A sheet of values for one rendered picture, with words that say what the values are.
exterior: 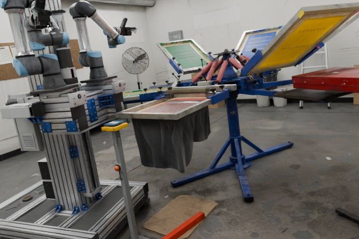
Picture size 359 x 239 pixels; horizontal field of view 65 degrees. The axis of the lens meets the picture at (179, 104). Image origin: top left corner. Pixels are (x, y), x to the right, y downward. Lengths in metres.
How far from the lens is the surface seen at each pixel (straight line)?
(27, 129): 2.56
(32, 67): 2.04
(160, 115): 1.94
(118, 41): 2.61
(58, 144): 2.44
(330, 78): 2.02
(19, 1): 2.10
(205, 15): 7.08
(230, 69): 3.17
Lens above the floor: 1.38
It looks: 10 degrees down
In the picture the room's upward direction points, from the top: 8 degrees counter-clockwise
